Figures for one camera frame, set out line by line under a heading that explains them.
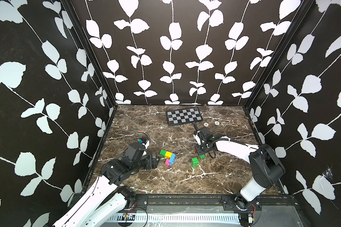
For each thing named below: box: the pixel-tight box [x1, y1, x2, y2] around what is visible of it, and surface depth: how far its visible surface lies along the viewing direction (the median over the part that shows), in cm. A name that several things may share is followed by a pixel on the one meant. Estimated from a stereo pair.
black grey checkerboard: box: [165, 106, 204, 127], surface depth 113 cm
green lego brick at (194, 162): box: [191, 157, 199, 168], surface depth 84 cm
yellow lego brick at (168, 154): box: [164, 151, 173, 160], surface depth 92 cm
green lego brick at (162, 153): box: [159, 149, 167, 158], surface depth 92 cm
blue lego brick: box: [169, 153, 176, 165], surface depth 90 cm
